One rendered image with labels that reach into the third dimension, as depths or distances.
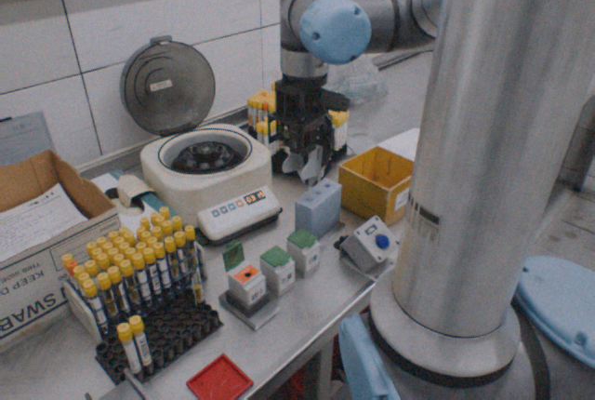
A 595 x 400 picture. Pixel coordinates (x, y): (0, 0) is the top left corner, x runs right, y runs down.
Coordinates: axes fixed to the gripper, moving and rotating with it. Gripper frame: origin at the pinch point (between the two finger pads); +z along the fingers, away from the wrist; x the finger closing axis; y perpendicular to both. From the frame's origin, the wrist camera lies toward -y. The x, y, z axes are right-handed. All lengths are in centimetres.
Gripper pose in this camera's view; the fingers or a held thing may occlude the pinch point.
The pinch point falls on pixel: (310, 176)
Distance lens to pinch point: 82.4
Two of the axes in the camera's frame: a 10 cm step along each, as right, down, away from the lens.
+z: 0.0, 8.5, 5.3
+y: -6.1, 4.2, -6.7
